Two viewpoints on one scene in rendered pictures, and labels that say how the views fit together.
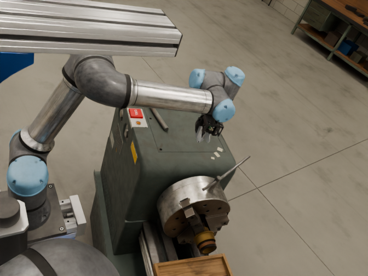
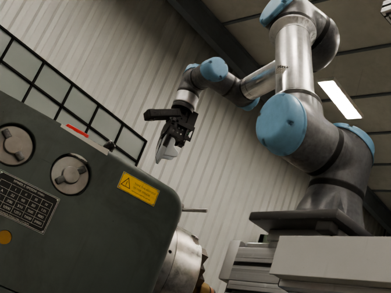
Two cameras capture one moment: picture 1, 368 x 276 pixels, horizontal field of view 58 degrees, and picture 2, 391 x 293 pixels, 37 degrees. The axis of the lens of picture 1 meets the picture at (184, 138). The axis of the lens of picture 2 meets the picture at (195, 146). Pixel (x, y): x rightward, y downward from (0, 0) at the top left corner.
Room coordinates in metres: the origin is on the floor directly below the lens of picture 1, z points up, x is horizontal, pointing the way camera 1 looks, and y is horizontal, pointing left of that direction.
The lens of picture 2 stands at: (0.75, 1.54, 0.76)
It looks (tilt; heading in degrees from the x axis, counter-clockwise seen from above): 23 degrees up; 279
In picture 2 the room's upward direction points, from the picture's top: 21 degrees clockwise
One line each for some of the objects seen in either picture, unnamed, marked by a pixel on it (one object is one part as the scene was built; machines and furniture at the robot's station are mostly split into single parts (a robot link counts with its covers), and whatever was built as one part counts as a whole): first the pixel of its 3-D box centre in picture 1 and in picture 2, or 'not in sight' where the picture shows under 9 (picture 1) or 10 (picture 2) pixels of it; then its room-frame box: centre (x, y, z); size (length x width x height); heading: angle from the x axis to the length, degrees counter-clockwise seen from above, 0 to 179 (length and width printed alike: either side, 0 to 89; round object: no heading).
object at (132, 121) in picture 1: (136, 121); (76, 149); (1.23, 0.24, 1.23); 0.13 x 0.08 x 0.06; 33
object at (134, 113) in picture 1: (135, 114); (73, 135); (1.25, 0.26, 1.26); 0.06 x 0.06 x 0.02; 33
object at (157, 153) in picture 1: (166, 149); (33, 222); (1.32, 0.06, 1.06); 0.59 x 0.48 x 0.39; 33
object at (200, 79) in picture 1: (207, 84); (213, 75); (1.02, 0.00, 1.69); 0.11 x 0.11 x 0.08; 33
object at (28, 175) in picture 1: (27, 180); (341, 161); (0.62, 0.41, 1.33); 0.13 x 0.12 x 0.14; 33
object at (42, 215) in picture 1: (27, 203); (330, 211); (0.62, 0.40, 1.21); 0.15 x 0.15 x 0.10
